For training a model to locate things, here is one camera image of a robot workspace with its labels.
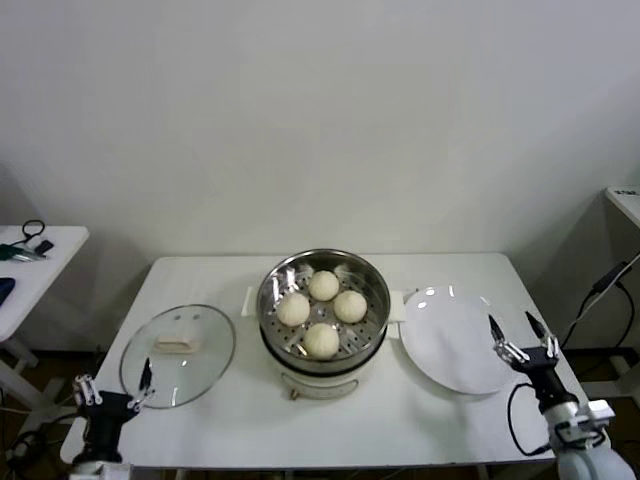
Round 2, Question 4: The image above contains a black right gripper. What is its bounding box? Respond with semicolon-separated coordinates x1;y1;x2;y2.
488;310;570;410

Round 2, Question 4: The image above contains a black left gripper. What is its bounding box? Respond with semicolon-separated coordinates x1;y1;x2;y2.
73;357;157;462

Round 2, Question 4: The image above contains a round glass pot lid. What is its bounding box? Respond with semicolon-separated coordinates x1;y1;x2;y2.
118;303;237;410

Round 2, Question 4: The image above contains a white steamed baozi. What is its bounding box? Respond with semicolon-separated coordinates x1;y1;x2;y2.
276;292;312;326
332;290;369;324
303;323;341;360
307;270;341;302

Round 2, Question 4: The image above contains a stainless steel steamer basket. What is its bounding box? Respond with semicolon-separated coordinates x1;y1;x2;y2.
256;249;391;365

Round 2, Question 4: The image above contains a white round plate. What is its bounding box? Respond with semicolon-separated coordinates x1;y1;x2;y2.
398;284;521;397

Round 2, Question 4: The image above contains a white side table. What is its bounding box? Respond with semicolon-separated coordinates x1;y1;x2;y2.
605;185;640;226
0;224;90;416

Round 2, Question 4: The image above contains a white electric cooker pot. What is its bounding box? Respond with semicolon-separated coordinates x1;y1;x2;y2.
240;285;405;402

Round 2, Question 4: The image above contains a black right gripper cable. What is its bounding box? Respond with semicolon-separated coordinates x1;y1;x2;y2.
508;382;554;457

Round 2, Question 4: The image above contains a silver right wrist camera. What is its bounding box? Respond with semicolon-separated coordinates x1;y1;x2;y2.
569;398;617;444

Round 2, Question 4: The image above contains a black power adapter cable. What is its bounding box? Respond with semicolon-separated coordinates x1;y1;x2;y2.
557;249;640;351

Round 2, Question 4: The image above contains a green handled tool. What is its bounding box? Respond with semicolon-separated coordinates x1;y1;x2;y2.
0;241;39;263

